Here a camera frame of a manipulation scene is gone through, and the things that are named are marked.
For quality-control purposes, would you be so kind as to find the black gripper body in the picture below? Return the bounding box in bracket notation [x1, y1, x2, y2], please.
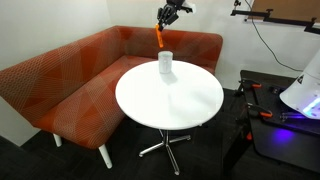
[157, 0, 194, 25]

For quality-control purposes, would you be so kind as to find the orange marker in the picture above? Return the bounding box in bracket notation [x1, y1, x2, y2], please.
[154, 23, 165, 49]

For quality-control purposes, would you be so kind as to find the white ceramic mug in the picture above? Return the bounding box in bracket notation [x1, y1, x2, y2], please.
[157, 50, 174, 75]

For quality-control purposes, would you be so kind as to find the orange patterned corner sofa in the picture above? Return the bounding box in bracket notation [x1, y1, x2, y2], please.
[0, 25, 224, 170]

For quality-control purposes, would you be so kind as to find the brown cork board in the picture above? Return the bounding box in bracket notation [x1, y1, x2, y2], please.
[249, 0, 320, 23]

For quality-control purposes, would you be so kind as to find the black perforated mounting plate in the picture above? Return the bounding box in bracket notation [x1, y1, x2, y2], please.
[244, 78, 320, 136]

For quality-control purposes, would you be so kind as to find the black robot cart table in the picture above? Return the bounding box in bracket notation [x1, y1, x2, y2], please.
[221, 69, 320, 175]

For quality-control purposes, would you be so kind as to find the thin black hanging cable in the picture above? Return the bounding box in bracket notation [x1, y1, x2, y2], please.
[244, 0, 304, 73]

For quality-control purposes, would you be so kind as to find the black clamp with orange handle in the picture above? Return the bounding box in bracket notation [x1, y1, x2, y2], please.
[239, 78, 263, 90]
[247, 102, 274, 119]

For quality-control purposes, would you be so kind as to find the chrome table pedestal base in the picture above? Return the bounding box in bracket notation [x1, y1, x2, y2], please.
[138, 129, 192, 176]

